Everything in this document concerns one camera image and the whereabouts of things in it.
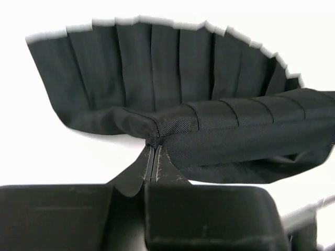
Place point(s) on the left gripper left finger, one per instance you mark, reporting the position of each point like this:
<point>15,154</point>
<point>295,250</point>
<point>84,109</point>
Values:
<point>78,217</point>

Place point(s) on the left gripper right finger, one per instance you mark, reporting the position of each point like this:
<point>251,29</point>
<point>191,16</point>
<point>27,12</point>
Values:
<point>182,216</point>

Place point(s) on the black pleated skirt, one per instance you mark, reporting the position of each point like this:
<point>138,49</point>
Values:
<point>221,106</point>

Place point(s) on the aluminium table rail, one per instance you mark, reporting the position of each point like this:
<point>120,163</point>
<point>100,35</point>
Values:
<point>304,216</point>

